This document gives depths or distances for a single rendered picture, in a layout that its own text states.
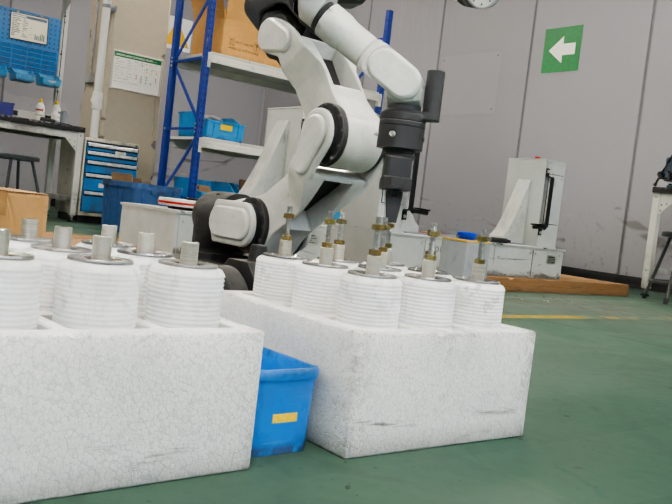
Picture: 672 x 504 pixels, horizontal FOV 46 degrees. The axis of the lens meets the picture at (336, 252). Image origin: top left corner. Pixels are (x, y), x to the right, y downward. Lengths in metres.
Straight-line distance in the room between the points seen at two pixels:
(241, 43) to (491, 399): 5.55
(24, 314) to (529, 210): 4.33
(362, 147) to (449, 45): 6.81
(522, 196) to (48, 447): 4.32
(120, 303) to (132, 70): 6.86
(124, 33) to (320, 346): 6.74
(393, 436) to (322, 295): 0.24
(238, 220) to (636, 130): 5.35
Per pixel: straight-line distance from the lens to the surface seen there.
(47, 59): 7.33
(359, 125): 1.77
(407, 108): 1.51
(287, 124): 3.79
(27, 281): 0.90
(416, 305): 1.24
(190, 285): 0.99
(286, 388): 1.11
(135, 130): 7.75
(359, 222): 4.13
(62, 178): 7.14
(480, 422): 1.32
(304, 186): 1.80
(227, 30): 6.60
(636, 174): 6.95
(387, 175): 1.49
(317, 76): 1.87
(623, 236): 6.95
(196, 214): 2.22
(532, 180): 5.05
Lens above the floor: 0.34
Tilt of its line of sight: 3 degrees down
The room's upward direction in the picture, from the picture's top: 7 degrees clockwise
